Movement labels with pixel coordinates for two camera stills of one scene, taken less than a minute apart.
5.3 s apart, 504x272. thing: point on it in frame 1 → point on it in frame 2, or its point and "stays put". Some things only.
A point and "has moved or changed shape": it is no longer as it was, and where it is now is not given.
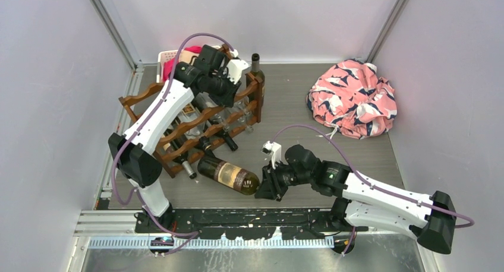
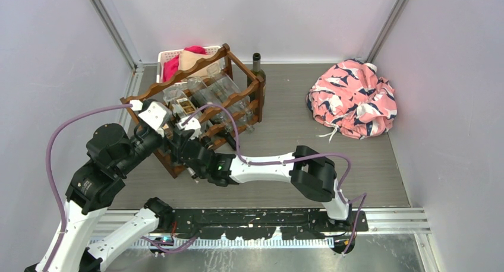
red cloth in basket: (169, 65) stays put
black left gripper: (227, 100) → (161, 137)
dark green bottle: (225, 173) has moved or changed shape
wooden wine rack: (202, 126) stays put
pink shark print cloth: (350, 98) stays put
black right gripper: (270, 184) → (198, 141)
